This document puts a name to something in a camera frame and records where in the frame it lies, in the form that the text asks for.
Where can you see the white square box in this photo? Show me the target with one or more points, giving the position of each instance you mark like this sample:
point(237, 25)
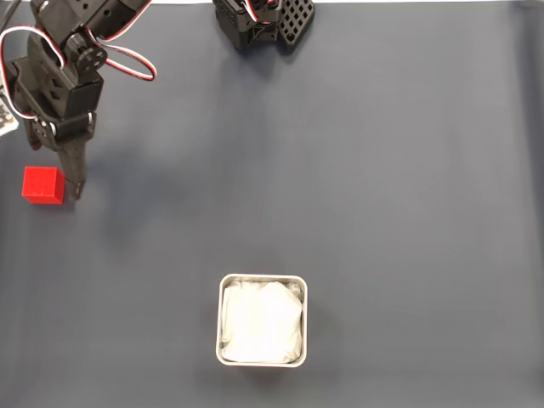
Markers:
point(219, 323)

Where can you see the white tissue paper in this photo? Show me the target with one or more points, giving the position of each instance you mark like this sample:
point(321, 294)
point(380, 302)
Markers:
point(261, 323)

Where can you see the blue grey table mat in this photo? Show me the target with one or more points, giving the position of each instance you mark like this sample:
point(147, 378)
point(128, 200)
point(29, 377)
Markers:
point(382, 170)

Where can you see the red cube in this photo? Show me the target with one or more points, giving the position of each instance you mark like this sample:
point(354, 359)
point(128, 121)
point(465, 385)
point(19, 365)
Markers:
point(40, 180)

